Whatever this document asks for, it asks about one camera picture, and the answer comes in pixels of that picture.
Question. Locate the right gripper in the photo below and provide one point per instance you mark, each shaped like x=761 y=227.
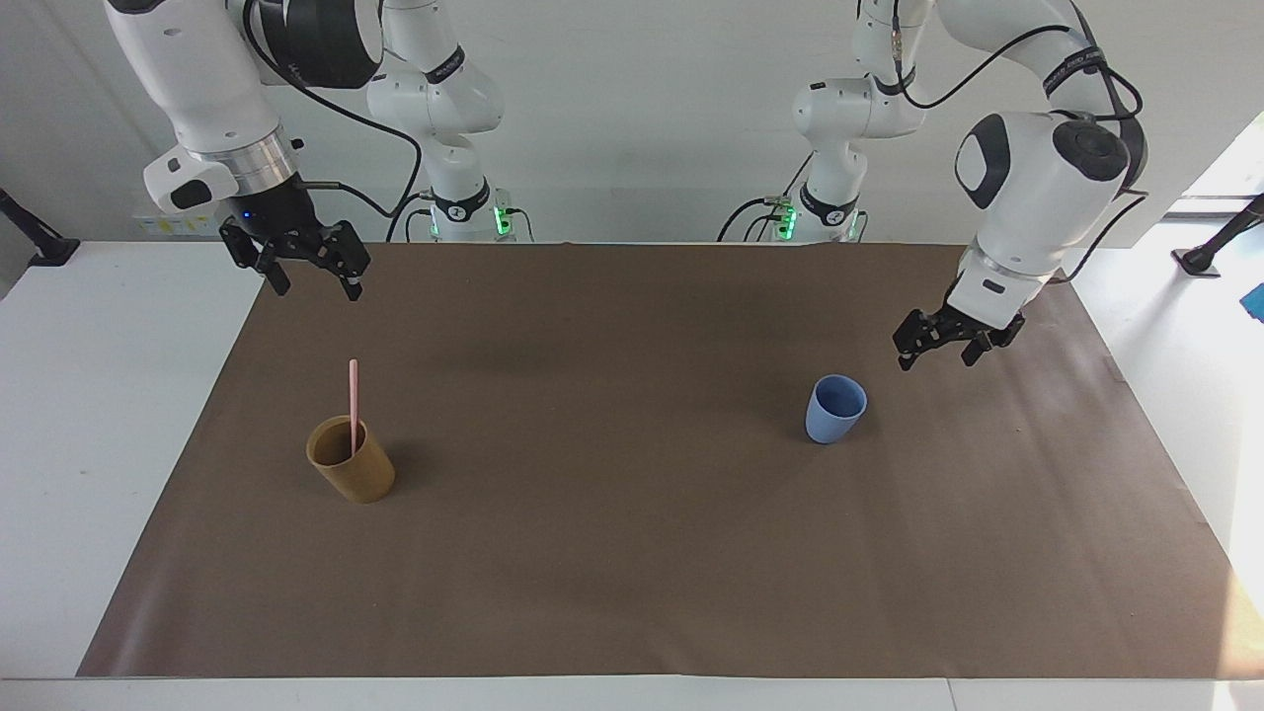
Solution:
x=275 y=212

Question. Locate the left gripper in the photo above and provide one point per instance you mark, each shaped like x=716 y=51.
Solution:
x=962 y=322

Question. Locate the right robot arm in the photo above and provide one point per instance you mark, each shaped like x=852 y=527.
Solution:
x=197 y=69

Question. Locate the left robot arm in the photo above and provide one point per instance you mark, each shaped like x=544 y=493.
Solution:
x=1037 y=188

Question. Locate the pink chopstick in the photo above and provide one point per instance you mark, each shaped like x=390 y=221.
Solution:
x=354 y=395

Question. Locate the blue cup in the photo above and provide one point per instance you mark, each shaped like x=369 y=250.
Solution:
x=828 y=423

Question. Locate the brown cup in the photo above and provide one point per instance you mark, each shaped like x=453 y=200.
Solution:
x=360 y=479

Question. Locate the black stand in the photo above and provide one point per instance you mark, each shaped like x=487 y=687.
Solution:
x=1210 y=252
x=44 y=247

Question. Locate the blue flat object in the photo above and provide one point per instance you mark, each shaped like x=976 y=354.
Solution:
x=1255 y=304

